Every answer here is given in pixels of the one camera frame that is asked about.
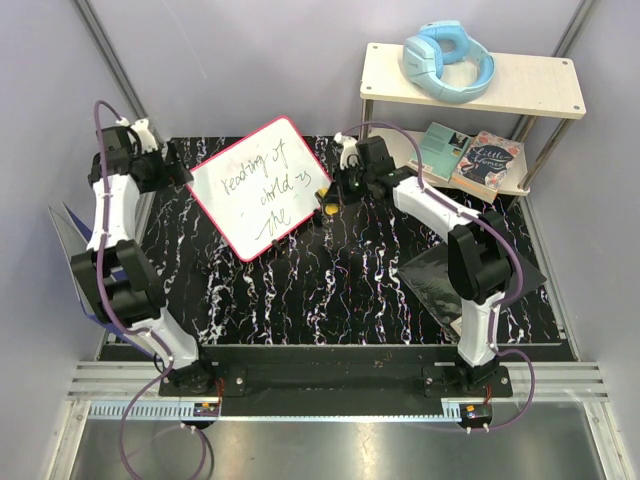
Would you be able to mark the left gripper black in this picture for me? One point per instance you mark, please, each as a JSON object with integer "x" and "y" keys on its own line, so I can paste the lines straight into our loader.
{"x": 171, "y": 175}

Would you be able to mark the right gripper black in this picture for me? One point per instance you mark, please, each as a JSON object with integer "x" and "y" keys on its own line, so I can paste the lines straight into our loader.
{"x": 349, "y": 200}

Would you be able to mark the yellow black whiteboard eraser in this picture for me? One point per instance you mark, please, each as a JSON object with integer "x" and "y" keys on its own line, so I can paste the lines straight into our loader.
{"x": 328, "y": 200}

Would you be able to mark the pink framed whiteboard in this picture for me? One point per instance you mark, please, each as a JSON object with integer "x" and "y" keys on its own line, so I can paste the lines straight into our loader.
{"x": 261, "y": 188}

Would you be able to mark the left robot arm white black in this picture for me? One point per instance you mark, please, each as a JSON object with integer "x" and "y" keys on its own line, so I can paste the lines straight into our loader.
{"x": 117, "y": 279}

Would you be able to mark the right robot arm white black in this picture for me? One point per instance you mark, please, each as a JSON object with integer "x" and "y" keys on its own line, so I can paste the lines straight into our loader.
{"x": 481, "y": 262}

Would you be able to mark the teal paperback book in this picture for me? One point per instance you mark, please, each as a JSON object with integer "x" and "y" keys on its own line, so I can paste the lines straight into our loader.
{"x": 441, "y": 150}

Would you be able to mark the black notebook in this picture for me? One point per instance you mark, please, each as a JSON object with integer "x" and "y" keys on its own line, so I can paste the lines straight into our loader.
{"x": 426, "y": 275}

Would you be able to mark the little women book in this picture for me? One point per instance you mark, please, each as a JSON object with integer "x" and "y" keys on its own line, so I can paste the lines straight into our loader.
{"x": 485, "y": 164}

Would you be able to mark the blue headphones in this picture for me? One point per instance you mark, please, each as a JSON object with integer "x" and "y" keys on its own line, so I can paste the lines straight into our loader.
{"x": 444, "y": 43}

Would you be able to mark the white two-tier shelf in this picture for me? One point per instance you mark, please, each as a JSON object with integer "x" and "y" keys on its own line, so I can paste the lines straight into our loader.
{"x": 525, "y": 88}

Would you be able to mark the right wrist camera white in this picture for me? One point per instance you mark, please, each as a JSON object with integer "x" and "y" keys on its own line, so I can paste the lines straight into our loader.
{"x": 349, "y": 155}

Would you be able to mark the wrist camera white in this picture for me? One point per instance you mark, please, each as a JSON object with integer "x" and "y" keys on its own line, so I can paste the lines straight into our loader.
{"x": 144, "y": 139}
{"x": 349, "y": 155}

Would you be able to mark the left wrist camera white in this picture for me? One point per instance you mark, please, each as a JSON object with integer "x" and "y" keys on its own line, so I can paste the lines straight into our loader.
{"x": 144, "y": 139}

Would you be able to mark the blue ring binder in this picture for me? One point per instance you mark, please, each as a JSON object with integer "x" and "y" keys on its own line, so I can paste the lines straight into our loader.
{"x": 74, "y": 235}

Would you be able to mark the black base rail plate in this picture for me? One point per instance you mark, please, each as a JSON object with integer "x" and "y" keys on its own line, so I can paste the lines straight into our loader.
{"x": 431, "y": 370}

